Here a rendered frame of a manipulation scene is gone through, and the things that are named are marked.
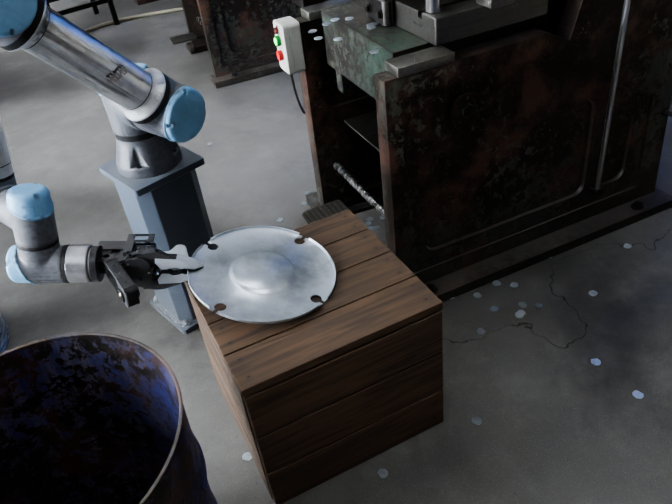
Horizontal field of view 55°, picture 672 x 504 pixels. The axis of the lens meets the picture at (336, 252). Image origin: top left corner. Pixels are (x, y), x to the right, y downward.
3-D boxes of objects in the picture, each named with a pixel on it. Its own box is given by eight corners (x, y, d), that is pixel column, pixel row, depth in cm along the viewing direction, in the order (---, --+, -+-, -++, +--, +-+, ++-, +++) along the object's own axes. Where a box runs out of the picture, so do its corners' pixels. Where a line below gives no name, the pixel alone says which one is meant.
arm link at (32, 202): (-14, 184, 119) (-2, 237, 124) (17, 201, 113) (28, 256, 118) (27, 173, 125) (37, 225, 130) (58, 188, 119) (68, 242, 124)
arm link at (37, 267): (-1, 252, 119) (8, 292, 123) (60, 252, 120) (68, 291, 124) (14, 233, 126) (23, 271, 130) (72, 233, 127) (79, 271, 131)
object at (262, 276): (362, 264, 132) (362, 261, 132) (278, 348, 112) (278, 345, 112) (250, 212, 143) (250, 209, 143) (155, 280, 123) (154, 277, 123)
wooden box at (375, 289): (275, 507, 129) (241, 392, 108) (216, 382, 157) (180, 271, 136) (444, 421, 140) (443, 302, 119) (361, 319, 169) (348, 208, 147)
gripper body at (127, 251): (158, 232, 129) (96, 232, 128) (151, 259, 122) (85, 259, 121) (163, 262, 133) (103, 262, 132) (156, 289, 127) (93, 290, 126)
